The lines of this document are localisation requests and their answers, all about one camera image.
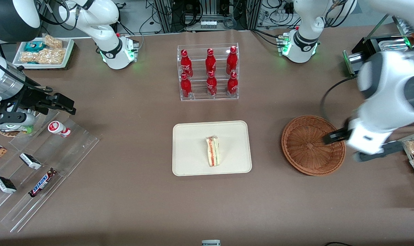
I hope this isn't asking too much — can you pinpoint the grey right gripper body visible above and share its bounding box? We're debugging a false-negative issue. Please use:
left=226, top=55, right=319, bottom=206
left=0, top=56, right=25, bottom=108

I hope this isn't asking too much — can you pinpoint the triangular sandwich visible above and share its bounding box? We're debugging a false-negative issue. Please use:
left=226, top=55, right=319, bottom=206
left=205, top=136, right=221, bottom=167

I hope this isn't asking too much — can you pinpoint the brown round wicker basket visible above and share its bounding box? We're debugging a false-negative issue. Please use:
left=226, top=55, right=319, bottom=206
left=281, top=115, right=346, bottom=176

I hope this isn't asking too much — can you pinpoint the white snack tray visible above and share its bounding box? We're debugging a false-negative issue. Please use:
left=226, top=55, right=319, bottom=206
left=13, top=37, right=75, bottom=70

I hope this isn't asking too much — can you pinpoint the cream rectangular plastic tray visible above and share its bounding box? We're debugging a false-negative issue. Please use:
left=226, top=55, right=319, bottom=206
left=172, top=120, right=252, bottom=176

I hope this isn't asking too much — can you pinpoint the white red yogurt bottle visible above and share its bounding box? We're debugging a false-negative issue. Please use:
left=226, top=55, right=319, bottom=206
left=48, top=120, right=71, bottom=138

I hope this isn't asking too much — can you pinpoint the large rice crisp snack pack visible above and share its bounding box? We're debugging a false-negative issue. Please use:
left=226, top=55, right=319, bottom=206
left=20, top=48, right=67, bottom=65

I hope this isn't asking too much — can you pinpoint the clear acrylic stepped display stand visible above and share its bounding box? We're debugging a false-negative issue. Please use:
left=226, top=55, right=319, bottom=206
left=0, top=109, right=100, bottom=233

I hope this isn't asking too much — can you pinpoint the teal snack packet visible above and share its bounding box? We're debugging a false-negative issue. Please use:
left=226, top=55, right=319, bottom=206
left=24, top=41, right=45, bottom=53

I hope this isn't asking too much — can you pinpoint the small rice crisp snack pack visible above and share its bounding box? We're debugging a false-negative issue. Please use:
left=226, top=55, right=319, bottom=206
left=43, top=34, right=63, bottom=49

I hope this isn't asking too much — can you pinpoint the black white chocolate bar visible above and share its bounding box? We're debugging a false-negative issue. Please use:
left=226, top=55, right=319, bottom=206
left=19, top=152, right=42, bottom=170
left=0, top=176, right=17, bottom=194

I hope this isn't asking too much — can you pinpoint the snickers chocolate bar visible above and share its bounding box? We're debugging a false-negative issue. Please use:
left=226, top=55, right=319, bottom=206
left=28, top=167, right=58, bottom=198

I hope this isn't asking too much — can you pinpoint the black appliance with yellow label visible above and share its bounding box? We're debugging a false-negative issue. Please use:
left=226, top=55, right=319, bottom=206
left=343, top=14, right=414, bottom=76

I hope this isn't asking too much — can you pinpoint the red cola bottle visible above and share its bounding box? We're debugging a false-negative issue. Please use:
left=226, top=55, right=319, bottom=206
left=181, top=50, right=194, bottom=78
left=205, top=48, right=217, bottom=74
left=180, top=73, right=193, bottom=99
left=227, top=71, right=238, bottom=96
left=226, top=46, right=238, bottom=75
left=206, top=71, right=218, bottom=97

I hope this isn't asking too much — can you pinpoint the clear acrylic bottle rack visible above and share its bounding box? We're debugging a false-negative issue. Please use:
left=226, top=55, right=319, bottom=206
left=177, top=43, right=239, bottom=101

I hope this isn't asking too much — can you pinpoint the aluminium equipment rack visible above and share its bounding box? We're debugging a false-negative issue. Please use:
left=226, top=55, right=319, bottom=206
left=154, top=0, right=262, bottom=33

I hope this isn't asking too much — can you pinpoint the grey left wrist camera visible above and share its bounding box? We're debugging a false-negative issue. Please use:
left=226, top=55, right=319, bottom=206
left=353, top=140, right=411, bottom=163

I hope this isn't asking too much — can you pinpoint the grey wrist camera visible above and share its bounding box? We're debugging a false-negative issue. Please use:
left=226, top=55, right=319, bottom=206
left=353, top=140, right=411, bottom=163
left=0, top=110, right=37, bottom=126

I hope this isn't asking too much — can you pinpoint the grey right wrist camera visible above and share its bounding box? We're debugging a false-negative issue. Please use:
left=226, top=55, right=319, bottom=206
left=0, top=110, right=37, bottom=126

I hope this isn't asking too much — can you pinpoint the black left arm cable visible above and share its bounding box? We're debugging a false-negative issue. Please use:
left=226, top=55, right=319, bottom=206
left=320, top=75, right=360, bottom=121

